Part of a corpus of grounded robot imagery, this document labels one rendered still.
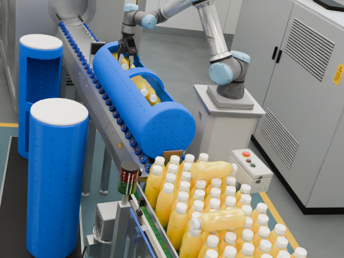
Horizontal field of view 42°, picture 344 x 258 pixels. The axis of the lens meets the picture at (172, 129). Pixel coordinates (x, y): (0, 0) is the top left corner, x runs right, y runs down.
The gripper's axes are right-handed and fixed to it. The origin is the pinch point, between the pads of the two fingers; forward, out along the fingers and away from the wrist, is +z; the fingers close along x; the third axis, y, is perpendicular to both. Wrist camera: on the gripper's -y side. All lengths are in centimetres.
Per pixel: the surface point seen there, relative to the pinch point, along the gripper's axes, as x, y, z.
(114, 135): 12.1, -29.7, 27.4
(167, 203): 16, -107, 13
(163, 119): 4, -67, -2
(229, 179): -12, -105, 6
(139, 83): 1.4, -27.9, -2.4
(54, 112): 45, -31, 12
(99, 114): 12.7, -2.3, 29.3
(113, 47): 1.8, 18.9, -4.6
